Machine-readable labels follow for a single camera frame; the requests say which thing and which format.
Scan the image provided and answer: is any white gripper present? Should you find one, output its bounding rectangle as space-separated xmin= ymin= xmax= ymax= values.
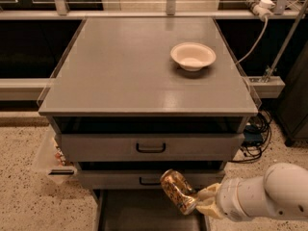
xmin=196 ymin=178 xmax=255 ymax=222

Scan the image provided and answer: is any orange soda can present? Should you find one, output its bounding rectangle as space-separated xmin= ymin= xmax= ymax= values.
xmin=160 ymin=169 xmax=198 ymax=215

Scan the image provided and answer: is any grey bottom drawer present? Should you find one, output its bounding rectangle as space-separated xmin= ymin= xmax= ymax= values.
xmin=93 ymin=190 xmax=212 ymax=231

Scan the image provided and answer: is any grey drawer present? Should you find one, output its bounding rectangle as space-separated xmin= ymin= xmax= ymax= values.
xmin=93 ymin=190 xmax=212 ymax=231
xmin=77 ymin=169 xmax=225 ymax=190
xmin=55 ymin=134 xmax=244 ymax=162

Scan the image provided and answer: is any grey top drawer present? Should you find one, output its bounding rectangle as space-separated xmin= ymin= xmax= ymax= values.
xmin=55 ymin=134 xmax=244 ymax=162

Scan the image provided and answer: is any grey drawer cabinet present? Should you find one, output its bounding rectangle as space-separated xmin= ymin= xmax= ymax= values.
xmin=38 ymin=16 xmax=259 ymax=231

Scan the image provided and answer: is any grey middle drawer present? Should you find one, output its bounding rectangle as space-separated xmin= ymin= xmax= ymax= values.
xmin=77 ymin=169 xmax=225 ymax=190

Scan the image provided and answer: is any dark grey cabinet right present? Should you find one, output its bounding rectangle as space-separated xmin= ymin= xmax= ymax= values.
xmin=276 ymin=42 xmax=308 ymax=146

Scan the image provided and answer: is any clear plastic side bin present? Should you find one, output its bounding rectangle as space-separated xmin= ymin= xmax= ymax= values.
xmin=32 ymin=127 xmax=77 ymax=185

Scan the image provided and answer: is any white power strip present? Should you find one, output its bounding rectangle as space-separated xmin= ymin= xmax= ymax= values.
xmin=243 ymin=0 xmax=275 ymax=20

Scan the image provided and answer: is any metal diagonal rod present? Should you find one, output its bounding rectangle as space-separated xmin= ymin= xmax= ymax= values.
xmin=260 ymin=0 xmax=308 ymax=83

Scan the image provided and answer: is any black cable bundle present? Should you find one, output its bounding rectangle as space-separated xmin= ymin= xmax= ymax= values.
xmin=229 ymin=110 xmax=272 ymax=164

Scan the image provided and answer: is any white power cable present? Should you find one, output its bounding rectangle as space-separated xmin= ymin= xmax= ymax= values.
xmin=234 ymin=14 xmax=270 ymax=65

